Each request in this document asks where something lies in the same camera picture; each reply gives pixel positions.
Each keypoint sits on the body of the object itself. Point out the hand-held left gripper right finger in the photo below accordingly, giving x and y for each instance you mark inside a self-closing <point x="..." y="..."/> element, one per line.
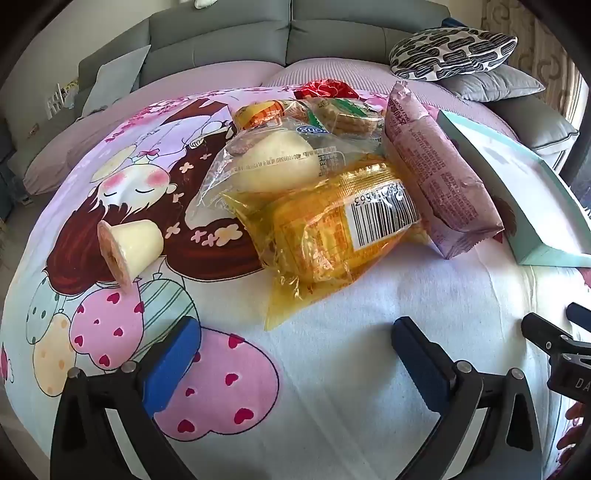
<point x="420" y="364"/>

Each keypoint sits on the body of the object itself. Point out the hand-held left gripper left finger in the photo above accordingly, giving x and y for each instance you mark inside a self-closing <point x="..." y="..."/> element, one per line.
<point x="171" y="364"/>

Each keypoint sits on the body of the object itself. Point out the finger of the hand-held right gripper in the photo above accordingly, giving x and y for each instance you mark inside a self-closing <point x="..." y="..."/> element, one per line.
<point x="540" y="330"/>
<point x="581" y="314"/>

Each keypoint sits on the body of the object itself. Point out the yellow snack packet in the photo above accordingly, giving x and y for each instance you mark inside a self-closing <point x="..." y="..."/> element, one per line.
<point x="314" y="240"/>

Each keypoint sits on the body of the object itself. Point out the teal box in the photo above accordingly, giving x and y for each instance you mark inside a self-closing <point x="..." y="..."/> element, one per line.
<point x="508" y="157"/>

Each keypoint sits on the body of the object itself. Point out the clear bread packet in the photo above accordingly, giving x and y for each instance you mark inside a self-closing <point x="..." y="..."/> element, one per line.
<point x="272" y="159"/>

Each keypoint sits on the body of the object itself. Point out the green round cracker packet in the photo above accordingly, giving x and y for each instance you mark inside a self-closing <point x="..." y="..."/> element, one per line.
<point x="351" y="120"/>

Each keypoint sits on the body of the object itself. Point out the person's right hand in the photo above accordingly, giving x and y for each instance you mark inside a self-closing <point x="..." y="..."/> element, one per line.
<point x="575" y="431"/>

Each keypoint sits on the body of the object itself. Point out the printed cartoon blanket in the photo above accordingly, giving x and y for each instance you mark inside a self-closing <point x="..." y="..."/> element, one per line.
<point x="351" y="369"/>

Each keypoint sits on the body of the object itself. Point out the pudding cup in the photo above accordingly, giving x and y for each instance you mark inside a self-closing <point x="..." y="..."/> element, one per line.
<point x="134" y="242"/>

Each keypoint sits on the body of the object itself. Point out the pink snack packet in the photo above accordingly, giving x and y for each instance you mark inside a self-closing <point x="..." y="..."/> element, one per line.
<point x="438" y="175"/>

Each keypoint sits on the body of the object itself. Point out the pink sofa cover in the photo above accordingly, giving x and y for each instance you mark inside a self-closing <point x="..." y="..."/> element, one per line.
<point x="64" y="152"/>

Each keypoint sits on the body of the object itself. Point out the grey pillow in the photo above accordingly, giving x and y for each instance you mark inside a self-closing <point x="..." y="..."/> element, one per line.
<point x="498" y="85"/>

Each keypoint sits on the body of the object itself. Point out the white orange snack packet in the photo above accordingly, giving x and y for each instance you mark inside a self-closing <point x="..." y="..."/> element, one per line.
<point x="258" y="115"/>

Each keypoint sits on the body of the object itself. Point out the beige patterned curtain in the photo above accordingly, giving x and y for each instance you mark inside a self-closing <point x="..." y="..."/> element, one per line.
<point x="526" y="41"/>

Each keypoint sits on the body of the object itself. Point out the white rack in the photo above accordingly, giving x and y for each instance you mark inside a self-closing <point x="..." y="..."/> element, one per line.
<point x="57" y="101"/>

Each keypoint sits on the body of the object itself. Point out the black white patterned pillow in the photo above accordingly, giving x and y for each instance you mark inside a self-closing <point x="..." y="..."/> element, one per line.
<point x="452" y="53"/>

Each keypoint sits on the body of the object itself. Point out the pale blue pillow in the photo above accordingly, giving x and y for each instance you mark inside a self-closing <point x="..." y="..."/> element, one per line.
<point x="115" y="78"/>

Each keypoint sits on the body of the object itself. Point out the red snack packet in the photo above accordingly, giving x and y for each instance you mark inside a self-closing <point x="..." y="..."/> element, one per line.
<point x="323" y="87"/>

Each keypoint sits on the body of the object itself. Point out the blue cloth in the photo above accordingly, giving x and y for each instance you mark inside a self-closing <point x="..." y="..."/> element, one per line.
<point x="450" y="22"/>

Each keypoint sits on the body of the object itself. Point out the grey sofa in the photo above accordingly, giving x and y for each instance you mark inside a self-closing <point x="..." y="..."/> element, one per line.
<point x="221" y="32"/>

